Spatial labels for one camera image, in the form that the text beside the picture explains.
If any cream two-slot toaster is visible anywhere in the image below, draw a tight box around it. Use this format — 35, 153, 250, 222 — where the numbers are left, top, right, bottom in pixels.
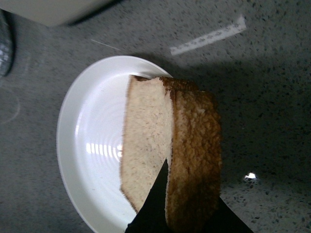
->
0, 0, 112, 27

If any upper silver quilted oven mitt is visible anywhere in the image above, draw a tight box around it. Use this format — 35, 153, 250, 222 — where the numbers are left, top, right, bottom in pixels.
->
0, 10, 14, 78

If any brown bread slice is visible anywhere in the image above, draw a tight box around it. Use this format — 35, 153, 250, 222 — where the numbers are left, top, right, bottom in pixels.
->
120, 75, 222, 233

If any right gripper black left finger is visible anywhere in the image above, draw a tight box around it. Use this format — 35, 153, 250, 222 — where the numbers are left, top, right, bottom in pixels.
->
125, 161, 171, 233

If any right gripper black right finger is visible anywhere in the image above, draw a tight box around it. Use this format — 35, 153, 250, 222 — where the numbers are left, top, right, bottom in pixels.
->
206, 197, 253, 233

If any white round plate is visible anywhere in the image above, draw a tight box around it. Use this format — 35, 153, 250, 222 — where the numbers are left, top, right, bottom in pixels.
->
56, 56, 169, 233

